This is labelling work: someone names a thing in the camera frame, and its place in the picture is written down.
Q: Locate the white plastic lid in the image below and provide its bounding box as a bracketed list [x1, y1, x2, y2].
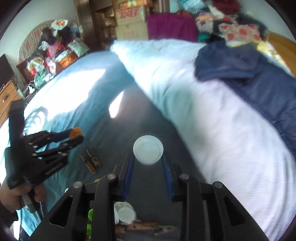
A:
[133, 135, 164, 166]

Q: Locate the person's left hand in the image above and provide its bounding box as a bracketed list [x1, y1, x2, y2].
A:
[1, 179, 47, 213]

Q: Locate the dark weathered wooden clothespin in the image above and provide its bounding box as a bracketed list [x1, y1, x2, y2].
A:
[80, 148, 102, 175]

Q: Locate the white plastic caps stack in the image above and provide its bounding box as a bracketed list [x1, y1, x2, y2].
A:
[114, 202, 137, 224]

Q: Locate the brown wooden clothespin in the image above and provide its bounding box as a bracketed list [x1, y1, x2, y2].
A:
[115, 221, 178, 235]

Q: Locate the green bottle cap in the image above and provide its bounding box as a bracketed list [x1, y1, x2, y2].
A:
[86, 208, 93, 236]

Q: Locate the wooden drawer cabinet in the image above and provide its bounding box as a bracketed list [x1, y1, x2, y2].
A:
[0, 80, 22, 127]

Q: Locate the white duvet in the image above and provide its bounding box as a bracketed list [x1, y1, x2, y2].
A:
[111, 39, 295, 240]

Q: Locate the navy blue blanket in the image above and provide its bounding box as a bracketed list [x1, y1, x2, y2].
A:
[195, 41, 295, 155]

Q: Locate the magenta cloth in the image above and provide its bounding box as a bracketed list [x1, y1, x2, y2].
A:
[147, 13, 198, 42]

